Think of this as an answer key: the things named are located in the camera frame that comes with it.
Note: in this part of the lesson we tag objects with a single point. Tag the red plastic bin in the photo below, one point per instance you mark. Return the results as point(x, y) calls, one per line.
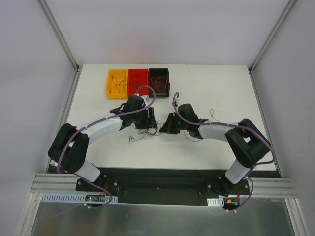
point(136, 78)

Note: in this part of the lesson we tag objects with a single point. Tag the black plastic bin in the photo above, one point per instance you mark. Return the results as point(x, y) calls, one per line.
point(158, 79)

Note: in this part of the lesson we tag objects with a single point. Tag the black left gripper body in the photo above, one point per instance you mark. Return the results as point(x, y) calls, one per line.
point(146, 119)

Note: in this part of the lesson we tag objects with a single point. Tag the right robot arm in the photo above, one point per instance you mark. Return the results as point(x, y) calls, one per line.
point(248, 145)

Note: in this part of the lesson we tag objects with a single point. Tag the yellow plastic bin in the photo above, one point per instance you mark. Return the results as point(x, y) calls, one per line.
point(116, 85)

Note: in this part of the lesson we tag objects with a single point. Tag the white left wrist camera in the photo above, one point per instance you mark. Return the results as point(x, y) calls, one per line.
point(146, 98)

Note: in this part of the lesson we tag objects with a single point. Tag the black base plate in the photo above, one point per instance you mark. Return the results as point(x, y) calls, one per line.
point(161, 187)

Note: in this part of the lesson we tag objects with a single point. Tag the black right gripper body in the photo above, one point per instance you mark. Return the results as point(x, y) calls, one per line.
point(175, 122)

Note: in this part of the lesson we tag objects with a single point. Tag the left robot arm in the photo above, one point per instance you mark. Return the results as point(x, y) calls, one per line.
point(69, 148)

